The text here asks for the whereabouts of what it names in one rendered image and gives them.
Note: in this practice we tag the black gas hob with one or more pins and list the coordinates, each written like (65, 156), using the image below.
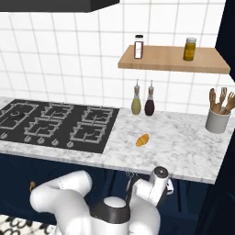
(61, 125)

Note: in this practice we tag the yellow jar with white lid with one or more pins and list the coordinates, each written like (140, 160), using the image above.
(189, 50)

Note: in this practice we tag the navy tall cupboard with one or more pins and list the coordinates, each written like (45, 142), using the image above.
(225, 189)

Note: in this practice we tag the wooden fork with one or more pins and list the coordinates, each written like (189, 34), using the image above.
(230, 102)

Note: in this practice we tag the spice jar with black lid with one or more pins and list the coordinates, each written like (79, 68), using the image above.
(139, 47)

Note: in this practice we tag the navy base cupboards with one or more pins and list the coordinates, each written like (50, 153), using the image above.
(18, 180)

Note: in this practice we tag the wooden spoon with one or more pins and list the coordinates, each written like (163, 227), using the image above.
(212, 96)

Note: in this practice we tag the yellow oil bottle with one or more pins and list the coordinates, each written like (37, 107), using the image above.
(136, 105)

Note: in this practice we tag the dark range hood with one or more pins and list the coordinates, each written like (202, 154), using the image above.
(58, 4)

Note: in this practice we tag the grey hob knob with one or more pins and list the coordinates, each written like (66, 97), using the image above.
(70, 144)
(55, 142)
(41, 140)
(27, 139)
(3, 135)

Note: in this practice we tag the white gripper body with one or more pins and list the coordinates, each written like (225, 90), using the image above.
(170, 186)

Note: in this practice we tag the golden croissant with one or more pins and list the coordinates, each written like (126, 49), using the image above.
(142, 140)

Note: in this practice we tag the grey utensil pot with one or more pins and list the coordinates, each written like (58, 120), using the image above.
(217, 122)

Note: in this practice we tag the wooden wall shelf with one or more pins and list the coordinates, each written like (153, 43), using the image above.
(171, 59)

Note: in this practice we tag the wooden slotted spatula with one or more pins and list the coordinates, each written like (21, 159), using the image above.
(223, 93)

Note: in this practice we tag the dark vinegar bottle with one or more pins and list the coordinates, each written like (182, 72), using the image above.
(149, 107)

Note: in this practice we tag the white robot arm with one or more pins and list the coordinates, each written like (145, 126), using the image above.
(73, 205)

